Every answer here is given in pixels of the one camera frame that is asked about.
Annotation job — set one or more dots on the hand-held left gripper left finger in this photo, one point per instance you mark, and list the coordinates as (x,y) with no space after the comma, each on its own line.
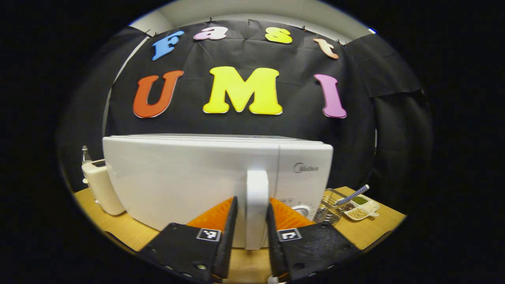
(229,236)

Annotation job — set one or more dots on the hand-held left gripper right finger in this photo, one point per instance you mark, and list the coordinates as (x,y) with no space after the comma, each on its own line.
(273,244)

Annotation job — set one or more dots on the white microwave oven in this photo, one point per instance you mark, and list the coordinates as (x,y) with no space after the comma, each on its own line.
(177,177)

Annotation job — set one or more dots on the white divided bean dish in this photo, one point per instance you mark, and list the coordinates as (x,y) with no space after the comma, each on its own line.
(361,213)

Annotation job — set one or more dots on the black backdrop cloth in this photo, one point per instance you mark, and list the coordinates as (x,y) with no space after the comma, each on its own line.
(288,126)

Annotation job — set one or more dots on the cream toaster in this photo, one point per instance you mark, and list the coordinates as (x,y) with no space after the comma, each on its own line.
(100,189)

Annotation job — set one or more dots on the green glass bottle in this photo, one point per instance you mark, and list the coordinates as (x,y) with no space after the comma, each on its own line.
(85,154)

